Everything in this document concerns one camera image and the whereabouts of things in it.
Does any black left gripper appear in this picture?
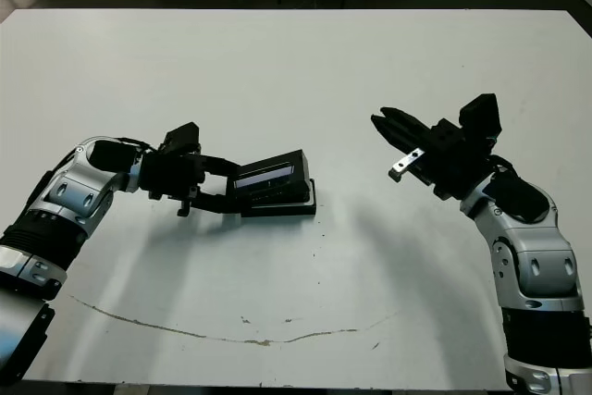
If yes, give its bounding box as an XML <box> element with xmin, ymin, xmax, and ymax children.
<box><xmin>137</xmin><ymin>152</ymin><xmax>244</xmax><ymax>218</ymax></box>

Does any black box lid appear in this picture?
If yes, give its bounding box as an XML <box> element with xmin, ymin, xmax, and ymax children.
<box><xmin>233</xmin><ymin>149</ymin><xmax>311</xmax><ymax>204</ymax></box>

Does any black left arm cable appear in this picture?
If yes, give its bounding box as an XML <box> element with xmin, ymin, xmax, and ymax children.
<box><xmin>113</xmin><ymin>135</ymin><xmax>163</xmax><ymax>154</ymax></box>

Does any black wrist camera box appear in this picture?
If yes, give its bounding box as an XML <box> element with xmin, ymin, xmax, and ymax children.
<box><xmin>458</xmin><ymin>93</ymin><xmax>503</xmax><ymax>149</ymax></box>
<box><xmin>160</xmin><ymin>121</ymin><xmax>203</xmax><ymax>156</ymax></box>

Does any black box base white insert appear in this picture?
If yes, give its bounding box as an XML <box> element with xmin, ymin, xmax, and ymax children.
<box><xmin>240</xmin><ymin>178</ymin><xmax>319</xmax><ymax>218</ymax></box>

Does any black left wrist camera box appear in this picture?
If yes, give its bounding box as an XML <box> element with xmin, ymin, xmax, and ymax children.
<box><xmin>160</xmin><ymin>121</ymin><xmax>203</xmax><ymax>156</ymax></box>

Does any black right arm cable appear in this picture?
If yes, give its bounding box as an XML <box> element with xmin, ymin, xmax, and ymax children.
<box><xmin>485</xmin><ymin>154</ymin><xmax>522</xmax><ymax>179</ymax></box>

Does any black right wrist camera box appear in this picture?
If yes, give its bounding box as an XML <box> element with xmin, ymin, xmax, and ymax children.
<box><xmin>458</xmin><ymin>93</ymin><xmax>503</xmax><ymax>149</ymax></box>

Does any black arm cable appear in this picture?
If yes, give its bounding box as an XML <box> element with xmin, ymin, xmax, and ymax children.
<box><xmin>113</xmin><ymin>135</ymin><xmax>163</xmax><ymax>154</ymax></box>
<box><xmin>485</xmin><ymin>154</ymin><xmax>522</xmax><ymax>179</ymax></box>

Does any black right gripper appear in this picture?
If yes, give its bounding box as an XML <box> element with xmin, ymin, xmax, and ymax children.
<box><xmin>369</xmin><ymin>106</ymin><xmax>497</xmax><ymax>202</ymax></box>

